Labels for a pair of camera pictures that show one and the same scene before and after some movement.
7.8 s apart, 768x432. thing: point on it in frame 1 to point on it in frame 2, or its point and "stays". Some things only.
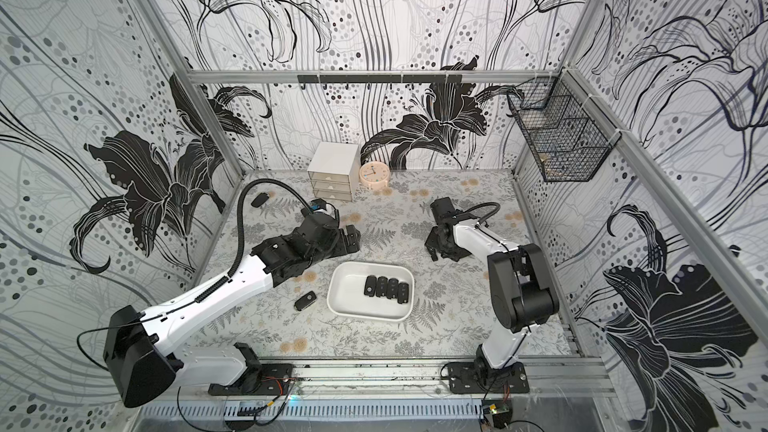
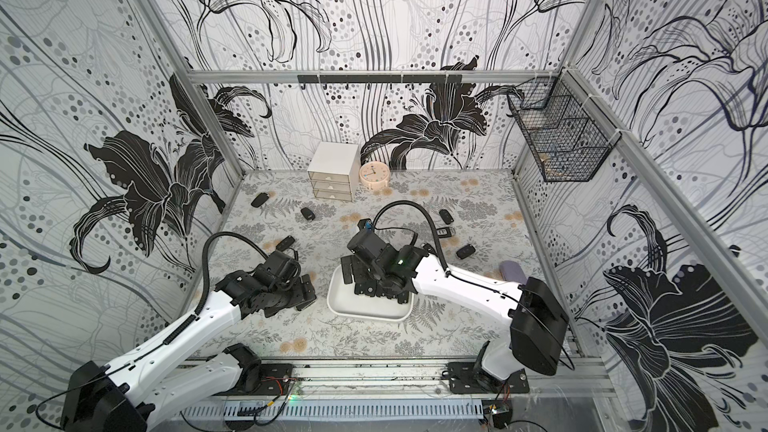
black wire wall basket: (568, 135) stays
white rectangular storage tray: (345, 291) stays
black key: (259, 200) stays
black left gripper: (340, 245) to (300, 297)
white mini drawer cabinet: (335, 171) stays
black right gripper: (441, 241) to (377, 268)
